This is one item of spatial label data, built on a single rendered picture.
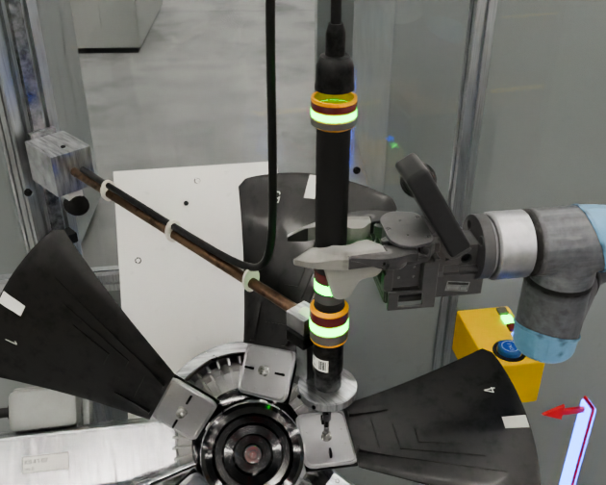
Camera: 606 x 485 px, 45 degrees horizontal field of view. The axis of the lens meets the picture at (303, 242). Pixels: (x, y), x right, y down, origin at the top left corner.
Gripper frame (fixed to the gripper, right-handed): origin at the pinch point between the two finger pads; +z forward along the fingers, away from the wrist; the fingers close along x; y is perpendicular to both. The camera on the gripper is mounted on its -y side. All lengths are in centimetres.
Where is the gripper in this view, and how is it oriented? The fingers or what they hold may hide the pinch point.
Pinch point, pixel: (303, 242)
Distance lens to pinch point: 75.7
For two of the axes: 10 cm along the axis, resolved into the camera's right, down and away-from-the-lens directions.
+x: -1.5, -5.1, 8.4
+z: -9.9, 0.7, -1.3
